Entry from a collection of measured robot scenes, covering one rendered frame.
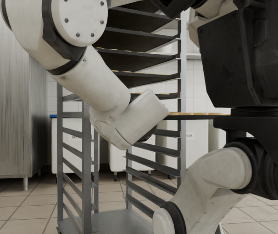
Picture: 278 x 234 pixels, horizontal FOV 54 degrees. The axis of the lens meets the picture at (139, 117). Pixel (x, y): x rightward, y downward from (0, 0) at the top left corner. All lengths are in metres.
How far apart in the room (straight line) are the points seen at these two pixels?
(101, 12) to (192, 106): 3.62
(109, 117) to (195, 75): 3.56
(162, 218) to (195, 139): 2.46
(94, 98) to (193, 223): 0.50
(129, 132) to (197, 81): 3.50
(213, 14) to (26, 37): 0.37
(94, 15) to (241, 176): 0.41
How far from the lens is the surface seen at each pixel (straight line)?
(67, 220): 1.78
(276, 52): 0.51
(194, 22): 0.63
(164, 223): 0.84
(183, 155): 1.28
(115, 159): 3.08
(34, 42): 0.35
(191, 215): 0.80
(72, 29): 0.32
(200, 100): 3.97
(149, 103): 0.50
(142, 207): 1.68
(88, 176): 1.10
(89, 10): 0.33
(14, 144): 2.91
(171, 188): 1.37
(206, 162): 0.65
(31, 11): 0.35
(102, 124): 0.46
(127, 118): 0.50
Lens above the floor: 0.79
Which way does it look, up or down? 1 degrees down
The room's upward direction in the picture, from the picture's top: straight up
